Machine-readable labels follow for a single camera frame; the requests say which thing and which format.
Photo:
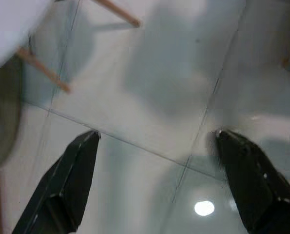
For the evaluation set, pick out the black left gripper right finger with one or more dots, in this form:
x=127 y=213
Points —
x=254 y=185

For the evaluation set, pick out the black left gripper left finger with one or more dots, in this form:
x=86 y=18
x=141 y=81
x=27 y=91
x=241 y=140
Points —
x=66 y=180

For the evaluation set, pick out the white chair with wooden legs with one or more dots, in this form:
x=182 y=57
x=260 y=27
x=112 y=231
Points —
x=10 y=29

